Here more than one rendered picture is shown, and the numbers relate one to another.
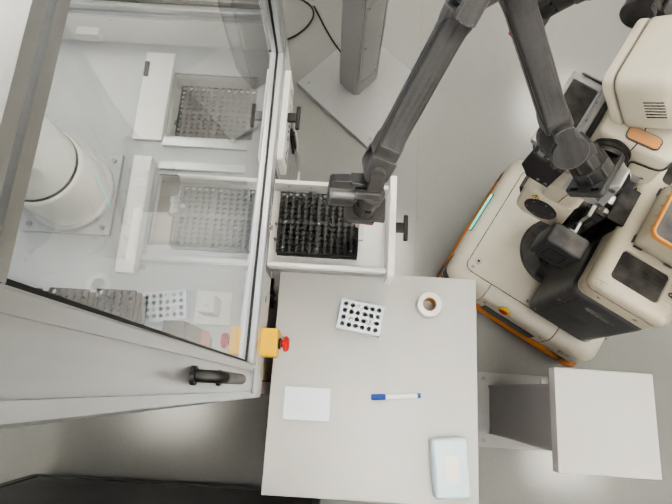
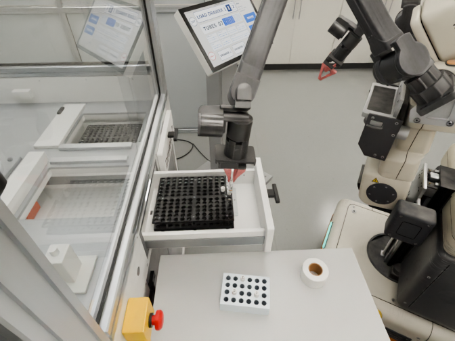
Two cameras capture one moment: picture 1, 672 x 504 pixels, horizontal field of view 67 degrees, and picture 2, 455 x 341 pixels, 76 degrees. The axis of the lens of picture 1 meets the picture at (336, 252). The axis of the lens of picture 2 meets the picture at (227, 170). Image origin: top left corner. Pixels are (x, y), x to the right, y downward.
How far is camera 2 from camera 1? 0.73 m
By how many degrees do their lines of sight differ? 33
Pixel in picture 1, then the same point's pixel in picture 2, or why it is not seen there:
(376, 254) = (252, 225)
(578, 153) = (420, 57)
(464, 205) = (311, 242)
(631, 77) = (435, 9)
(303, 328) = (183, 314)
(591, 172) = (436, 82)
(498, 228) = (345, 243)
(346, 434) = not seen: outside the picture
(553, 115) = (387, 30)
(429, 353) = (330, 327)
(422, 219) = not seen: hidden behind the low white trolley
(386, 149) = (248, 65)
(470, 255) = not seen: hidden behind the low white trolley
